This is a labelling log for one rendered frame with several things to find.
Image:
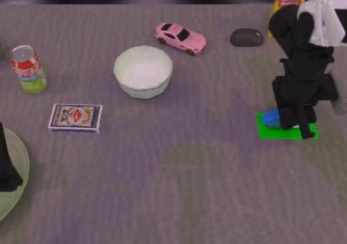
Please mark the black computer mouse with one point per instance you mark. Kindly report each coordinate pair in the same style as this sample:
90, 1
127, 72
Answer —
246, 37

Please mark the red and green soda can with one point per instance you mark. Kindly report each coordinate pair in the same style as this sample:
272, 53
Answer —
28, 70

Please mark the pale green plate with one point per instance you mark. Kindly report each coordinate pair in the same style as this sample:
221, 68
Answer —
16, 173

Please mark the green square pad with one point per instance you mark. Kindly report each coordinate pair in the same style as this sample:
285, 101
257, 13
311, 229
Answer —
271, 133

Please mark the blue playing card box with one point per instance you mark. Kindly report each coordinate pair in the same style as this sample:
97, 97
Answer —
75, 118

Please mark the white bowl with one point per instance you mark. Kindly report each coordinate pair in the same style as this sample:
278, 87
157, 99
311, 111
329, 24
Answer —
142, 71

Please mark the pink toy car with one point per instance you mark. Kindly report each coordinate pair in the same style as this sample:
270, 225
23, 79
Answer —
179, 38

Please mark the blue small object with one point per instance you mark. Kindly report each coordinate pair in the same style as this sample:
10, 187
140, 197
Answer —
272, 118

